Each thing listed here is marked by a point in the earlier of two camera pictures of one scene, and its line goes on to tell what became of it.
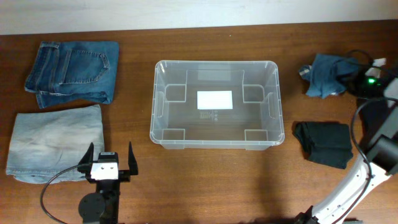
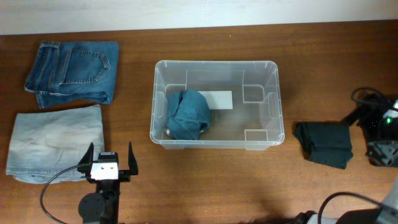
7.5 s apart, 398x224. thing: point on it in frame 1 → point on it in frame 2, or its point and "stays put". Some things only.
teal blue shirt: x=324 y=76 → x=188 y=114
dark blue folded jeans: x=73 y=71 stays put
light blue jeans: x=46 y=147 stays put
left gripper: x=123 y=175 stays put
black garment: x=326 y=142 stays put
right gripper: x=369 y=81 → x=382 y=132
